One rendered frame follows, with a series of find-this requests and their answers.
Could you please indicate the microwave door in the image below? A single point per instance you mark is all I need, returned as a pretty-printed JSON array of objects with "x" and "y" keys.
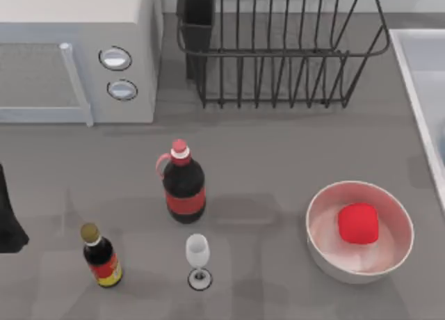
[{"x": 31, "y": 76}]

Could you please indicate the pale microwave oven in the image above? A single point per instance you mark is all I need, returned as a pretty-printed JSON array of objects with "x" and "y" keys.
[{"x": 142, "y": 38}]

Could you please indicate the black utensil holder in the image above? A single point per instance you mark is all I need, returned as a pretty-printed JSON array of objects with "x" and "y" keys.
[{"x": 198, "y": 14}]

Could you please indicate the red rounded block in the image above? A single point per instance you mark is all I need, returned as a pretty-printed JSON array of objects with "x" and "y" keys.
[{"x": 358, "y": 223}]

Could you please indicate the dark bottle with red cap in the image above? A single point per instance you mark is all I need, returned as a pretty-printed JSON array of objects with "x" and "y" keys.
[{"x": 184, "y": 188}]

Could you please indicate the clear wine glass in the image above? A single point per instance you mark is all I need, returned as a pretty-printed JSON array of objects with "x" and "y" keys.
[{"x": 198, "y": 254}]

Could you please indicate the white sink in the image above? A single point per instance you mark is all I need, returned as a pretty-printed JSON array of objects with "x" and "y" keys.
[{"x": 422, "y": 101}]

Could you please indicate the dark bottle with yellow label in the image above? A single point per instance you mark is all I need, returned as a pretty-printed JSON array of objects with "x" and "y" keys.
[{"x": 102, "y": 259}]

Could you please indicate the white bowl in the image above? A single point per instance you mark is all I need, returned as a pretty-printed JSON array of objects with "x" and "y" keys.
[{"x": 347, "y": 261}]

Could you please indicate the round microwave knob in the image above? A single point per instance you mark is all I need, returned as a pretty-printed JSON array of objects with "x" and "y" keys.
[
  {"x": 122, "y": 89},
  {"x": 115, "y": 58}
]

